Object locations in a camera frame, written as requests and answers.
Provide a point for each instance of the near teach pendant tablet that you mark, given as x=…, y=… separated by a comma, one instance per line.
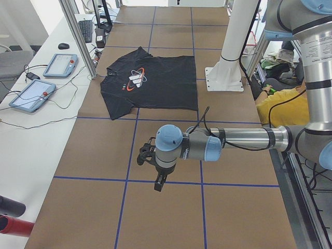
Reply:
x=33, y=96

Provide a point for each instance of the teach pendant tablet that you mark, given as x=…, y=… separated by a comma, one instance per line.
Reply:
x=33, y=96
x=61, y=65

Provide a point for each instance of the black computer mouse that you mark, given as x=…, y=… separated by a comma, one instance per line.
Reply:
x=63, y=46

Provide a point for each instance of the person in yellow shirt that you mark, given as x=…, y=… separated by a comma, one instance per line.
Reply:
x=283, y=108

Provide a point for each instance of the aluminium frame post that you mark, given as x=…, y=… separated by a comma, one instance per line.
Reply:
x=73, y=25

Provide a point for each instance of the far teach pendant tablet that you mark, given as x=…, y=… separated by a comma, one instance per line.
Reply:
x=61, y=65

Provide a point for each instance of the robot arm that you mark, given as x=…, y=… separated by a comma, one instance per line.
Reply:
x=309, y=22

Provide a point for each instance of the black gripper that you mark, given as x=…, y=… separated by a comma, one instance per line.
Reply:
x=163, y=171

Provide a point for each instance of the red black cylinder tool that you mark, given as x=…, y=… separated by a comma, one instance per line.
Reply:
x=10, y=224

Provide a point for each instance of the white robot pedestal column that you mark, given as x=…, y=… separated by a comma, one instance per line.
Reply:
x=226, y=73

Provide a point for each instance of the black t-shirt with logo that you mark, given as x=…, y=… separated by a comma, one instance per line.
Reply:
x=140, y=80

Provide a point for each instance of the black keyboard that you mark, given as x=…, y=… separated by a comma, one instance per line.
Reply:
x=85, y=27

